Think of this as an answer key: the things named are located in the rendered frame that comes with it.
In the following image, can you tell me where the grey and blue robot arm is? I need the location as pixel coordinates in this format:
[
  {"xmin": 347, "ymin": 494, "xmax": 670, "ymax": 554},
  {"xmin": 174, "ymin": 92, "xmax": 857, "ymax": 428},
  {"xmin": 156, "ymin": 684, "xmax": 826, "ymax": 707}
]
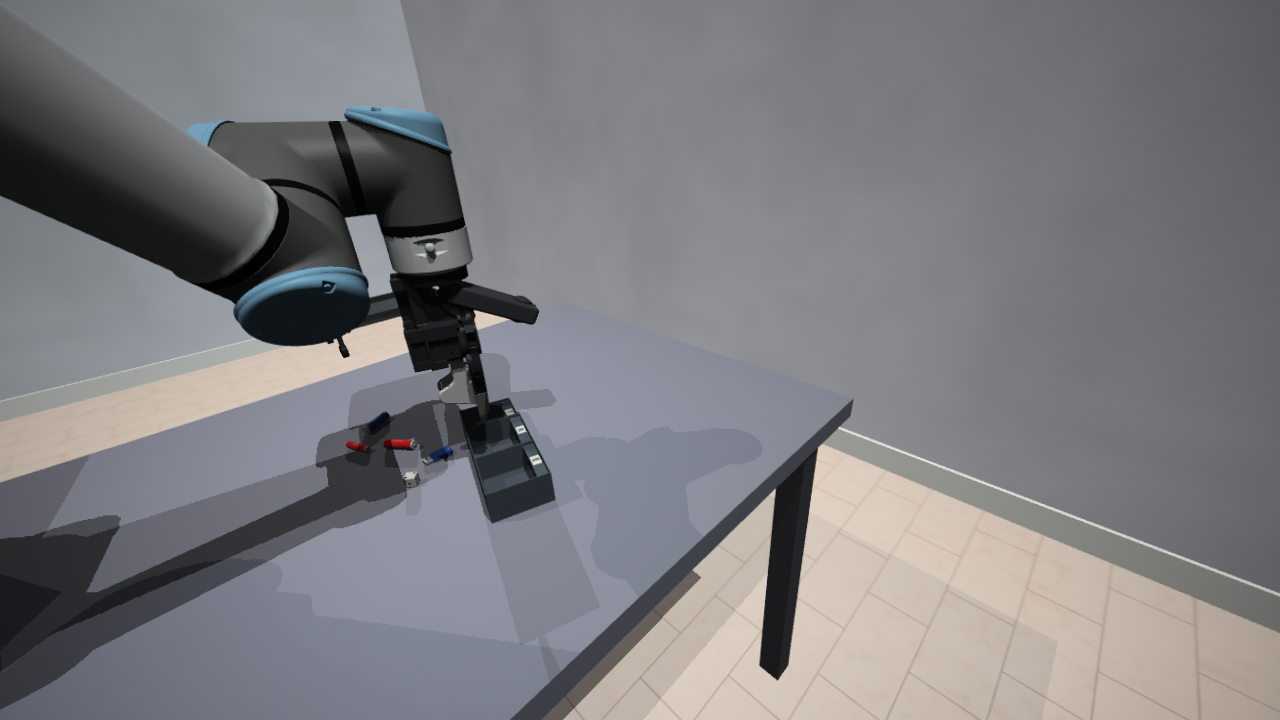
[{"xmin": 0, "ymin": 3, "xmax": 474, "ymax": 346}]

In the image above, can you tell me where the blue usb stick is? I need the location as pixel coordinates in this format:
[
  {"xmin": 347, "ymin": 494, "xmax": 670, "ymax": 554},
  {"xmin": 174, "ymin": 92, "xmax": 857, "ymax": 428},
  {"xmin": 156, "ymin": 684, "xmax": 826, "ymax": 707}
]
[{"xmin": 424, "ymin": 446, "xmax": 453, "ymax": 464}]

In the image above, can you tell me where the black rack of three bins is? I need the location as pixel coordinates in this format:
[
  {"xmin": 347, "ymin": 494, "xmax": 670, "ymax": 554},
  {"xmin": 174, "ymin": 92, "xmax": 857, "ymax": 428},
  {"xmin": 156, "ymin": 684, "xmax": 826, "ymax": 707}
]
[{"xmin": 460, "ymin": 398, "xmax": 556, "ymax": 523}]

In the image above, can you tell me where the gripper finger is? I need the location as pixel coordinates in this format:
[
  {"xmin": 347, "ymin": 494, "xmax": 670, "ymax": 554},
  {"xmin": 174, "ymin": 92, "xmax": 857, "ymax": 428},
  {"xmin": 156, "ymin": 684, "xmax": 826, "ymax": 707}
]
[
  {"xmin": 439, "ymin": 334, "xmax": 490, "ymax": 423},
  {"xmin": 436, "ymin": 363, "xmax": 470, "ymax": 391}
]

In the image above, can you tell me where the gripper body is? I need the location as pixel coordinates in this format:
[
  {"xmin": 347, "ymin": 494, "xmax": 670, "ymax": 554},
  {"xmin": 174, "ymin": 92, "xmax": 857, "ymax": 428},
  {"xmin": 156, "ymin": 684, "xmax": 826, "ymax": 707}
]
[{"xmin": 390, "ymin": 266, "xmax": 483, "ymax": 372}]

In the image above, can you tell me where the blue battery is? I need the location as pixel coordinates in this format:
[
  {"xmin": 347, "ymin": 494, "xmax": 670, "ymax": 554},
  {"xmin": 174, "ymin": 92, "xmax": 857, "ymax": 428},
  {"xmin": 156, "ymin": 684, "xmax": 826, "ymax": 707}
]
[{"xmin": 362, "ymin": 413, "xmax": 390, "ymax": 434}]

